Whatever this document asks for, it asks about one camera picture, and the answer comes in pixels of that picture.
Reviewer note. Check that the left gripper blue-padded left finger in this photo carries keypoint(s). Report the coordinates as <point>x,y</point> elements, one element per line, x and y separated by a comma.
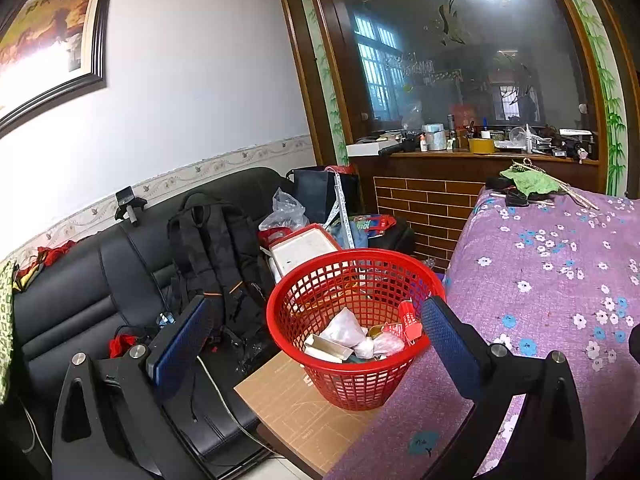
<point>111,422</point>

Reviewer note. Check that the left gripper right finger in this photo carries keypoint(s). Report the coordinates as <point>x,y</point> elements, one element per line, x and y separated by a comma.
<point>548,440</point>

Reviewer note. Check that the red white snack wrapper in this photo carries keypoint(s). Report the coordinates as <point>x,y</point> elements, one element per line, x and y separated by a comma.
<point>409,329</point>

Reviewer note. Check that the clear plastic bag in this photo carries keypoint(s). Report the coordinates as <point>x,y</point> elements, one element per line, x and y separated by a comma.
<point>382,346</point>
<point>287,212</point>

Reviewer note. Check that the white long paper box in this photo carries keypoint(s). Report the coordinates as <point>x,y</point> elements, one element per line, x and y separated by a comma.
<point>325,350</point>

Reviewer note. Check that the white tissue wad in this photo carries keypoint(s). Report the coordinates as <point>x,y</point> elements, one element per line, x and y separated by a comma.
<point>344,329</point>

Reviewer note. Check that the black leather sofa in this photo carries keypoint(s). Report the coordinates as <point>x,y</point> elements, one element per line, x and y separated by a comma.
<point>109,293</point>

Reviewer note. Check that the purple floral tablecloth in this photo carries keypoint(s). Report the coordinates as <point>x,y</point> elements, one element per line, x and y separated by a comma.
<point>540,278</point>

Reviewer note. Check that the cardboard sheet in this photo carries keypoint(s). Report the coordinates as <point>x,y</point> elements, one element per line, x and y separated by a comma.
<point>297,420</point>

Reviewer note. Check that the black backpack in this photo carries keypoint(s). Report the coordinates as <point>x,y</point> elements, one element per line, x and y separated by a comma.
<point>216,253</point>

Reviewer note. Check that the red plastic mesh basket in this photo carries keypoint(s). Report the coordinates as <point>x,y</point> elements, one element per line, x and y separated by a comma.
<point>371,283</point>

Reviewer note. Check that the white red-rimmed tray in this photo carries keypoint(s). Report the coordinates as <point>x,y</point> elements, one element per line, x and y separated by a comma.
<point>300,247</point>

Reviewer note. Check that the green cloth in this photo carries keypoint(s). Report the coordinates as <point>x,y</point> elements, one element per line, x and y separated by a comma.
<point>529,181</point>

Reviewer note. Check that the wooden cabinet counter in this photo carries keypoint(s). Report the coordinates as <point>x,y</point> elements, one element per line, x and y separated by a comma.
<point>434,192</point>

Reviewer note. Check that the clear plastic bag on sofa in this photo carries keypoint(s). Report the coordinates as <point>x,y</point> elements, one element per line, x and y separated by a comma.
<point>287,212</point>

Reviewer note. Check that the bundle of wooden sticks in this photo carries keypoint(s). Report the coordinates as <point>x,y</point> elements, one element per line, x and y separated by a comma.
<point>582,200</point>

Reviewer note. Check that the yellow tape roll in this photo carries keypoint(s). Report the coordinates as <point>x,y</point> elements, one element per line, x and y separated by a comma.
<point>481,146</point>

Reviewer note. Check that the dark blue shopping bag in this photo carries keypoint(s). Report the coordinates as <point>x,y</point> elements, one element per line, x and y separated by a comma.
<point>314,188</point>

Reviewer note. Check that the framed horse painting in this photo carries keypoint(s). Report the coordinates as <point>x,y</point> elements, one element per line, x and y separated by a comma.
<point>52,49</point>

